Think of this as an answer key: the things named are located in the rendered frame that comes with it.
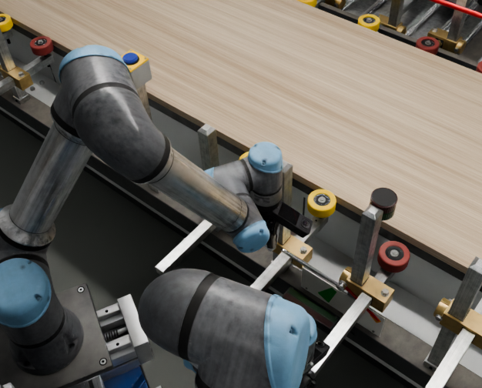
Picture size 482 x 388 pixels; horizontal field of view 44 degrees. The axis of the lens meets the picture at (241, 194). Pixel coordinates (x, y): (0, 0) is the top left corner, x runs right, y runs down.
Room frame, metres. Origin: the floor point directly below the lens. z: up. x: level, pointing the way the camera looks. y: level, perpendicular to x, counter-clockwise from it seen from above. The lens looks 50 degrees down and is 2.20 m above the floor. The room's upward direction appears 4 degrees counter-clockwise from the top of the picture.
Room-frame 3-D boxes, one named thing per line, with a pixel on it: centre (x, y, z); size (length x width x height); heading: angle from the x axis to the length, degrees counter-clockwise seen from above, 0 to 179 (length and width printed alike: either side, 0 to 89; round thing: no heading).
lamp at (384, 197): (0.86, -0.32, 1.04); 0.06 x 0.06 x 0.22; 48
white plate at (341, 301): (0.83, -0.25, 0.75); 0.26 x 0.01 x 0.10; 48
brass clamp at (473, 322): (0.64, -0.49, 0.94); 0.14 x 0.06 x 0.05; 48
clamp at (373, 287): (0.81, -0.31, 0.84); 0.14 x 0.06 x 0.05; 48
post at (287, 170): (0.99, -0.11, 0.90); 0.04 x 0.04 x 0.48; 48
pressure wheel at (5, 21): (2.07, 0.89, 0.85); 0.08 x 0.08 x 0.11
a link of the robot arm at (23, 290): (0.62, 0.43, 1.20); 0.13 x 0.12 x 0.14; 19
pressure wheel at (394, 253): (0.87, -0.39, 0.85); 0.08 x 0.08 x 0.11
